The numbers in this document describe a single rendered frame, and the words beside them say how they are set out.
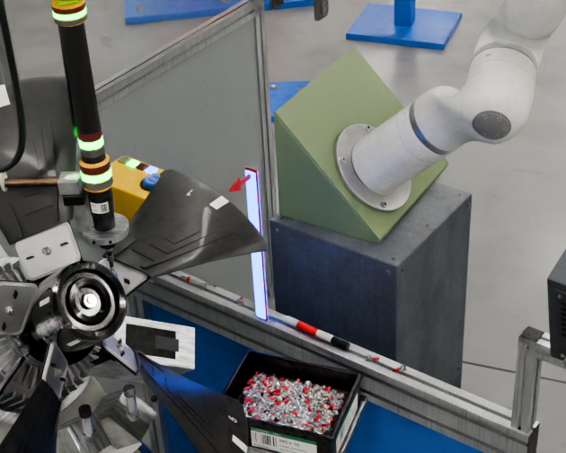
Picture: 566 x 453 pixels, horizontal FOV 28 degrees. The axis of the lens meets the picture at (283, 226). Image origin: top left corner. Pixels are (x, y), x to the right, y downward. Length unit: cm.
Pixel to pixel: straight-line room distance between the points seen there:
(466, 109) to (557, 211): 208
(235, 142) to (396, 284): 110
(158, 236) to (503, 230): 223
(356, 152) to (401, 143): 12
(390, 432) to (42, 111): 88
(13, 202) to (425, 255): 88
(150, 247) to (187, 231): 7
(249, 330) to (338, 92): 52
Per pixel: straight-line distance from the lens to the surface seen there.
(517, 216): 396
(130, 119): 277
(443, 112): 202
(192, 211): 184
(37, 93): 174
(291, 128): 216
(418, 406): 201
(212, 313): 221
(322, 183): 218
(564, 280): 163
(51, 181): 165
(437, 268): 231
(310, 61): 498
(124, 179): 218
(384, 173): 217
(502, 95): 193
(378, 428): 213
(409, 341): 231
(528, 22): 189
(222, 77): 302
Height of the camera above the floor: 221
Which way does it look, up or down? 35 degrees down
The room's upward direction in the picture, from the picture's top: 3 degrees counter-clockwise
